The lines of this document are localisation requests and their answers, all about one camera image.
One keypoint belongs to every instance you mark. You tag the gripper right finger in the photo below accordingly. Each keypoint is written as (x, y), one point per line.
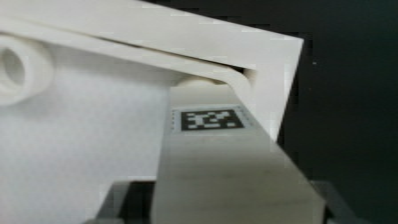
(339, 214)

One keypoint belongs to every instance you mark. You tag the white desk leg with tag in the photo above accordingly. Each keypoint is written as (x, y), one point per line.
(227, 180)

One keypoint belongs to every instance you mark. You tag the white L-shaped obstacle fence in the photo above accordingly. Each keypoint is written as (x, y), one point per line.
(151, 34)

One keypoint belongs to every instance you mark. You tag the white desk top tray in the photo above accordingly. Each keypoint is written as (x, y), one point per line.
(82, 111)

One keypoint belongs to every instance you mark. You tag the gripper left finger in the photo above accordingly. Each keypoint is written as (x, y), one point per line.
(126, 204)

